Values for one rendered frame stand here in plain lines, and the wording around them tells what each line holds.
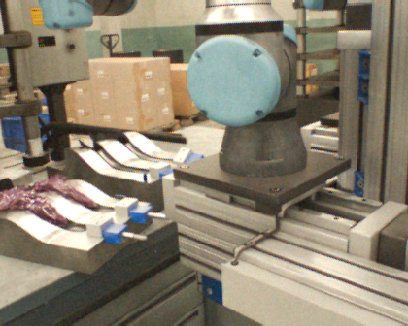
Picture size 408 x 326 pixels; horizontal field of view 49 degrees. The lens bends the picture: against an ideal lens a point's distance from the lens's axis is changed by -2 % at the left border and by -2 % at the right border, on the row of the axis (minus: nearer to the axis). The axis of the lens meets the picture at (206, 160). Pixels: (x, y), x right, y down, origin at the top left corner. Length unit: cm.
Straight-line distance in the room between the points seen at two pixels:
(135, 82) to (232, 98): 458
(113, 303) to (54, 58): 114
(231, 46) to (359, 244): 32
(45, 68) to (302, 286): 157
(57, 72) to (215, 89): 148
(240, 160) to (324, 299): 26
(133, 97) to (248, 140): 448
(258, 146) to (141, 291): 65
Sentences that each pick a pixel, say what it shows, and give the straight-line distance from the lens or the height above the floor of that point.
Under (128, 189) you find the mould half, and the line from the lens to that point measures 124.
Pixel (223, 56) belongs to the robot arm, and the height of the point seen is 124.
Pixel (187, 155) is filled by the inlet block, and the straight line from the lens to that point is 127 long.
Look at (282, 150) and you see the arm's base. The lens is 72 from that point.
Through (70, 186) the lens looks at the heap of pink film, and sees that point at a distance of 117.
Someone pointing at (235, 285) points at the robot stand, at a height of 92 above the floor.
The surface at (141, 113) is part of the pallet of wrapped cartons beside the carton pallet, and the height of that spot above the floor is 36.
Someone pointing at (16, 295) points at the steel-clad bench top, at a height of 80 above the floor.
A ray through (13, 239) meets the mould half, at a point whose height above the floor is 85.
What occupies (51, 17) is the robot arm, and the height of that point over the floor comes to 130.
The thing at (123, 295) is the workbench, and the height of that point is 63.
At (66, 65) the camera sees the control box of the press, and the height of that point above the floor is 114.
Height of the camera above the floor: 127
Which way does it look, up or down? 17 degrees down
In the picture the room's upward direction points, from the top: 3 degrees counter-clockwise
